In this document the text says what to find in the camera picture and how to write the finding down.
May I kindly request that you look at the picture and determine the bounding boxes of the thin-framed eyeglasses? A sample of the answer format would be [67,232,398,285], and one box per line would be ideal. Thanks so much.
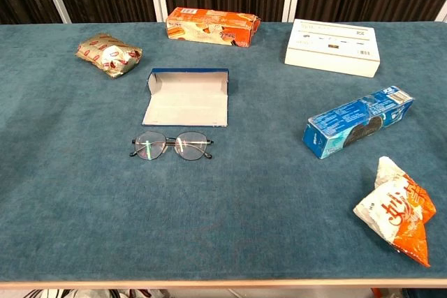
[129,131,214,162]

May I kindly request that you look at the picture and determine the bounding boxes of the blue glasses case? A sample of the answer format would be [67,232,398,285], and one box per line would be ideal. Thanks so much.
[142,68,230,128]

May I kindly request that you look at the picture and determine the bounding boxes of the teal velvet tablecloth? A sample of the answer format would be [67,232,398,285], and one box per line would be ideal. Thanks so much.
[0,21,447,282]

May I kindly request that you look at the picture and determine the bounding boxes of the orange biscuit box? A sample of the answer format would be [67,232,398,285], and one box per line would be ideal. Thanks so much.
[166,6,262,48]

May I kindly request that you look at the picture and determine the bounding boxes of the blue cookie box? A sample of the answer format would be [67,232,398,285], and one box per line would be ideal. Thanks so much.
[302,85,415,160]

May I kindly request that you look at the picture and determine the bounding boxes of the white flat cardboard box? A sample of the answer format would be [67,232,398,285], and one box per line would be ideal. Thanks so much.
[284,18,381,78]

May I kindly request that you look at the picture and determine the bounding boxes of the gold foil snack pack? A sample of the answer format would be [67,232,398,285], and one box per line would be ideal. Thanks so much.
[75,33,143,80]

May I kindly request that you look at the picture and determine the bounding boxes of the orange white snack bag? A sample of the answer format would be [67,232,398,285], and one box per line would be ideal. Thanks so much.
[353,156,437,268]

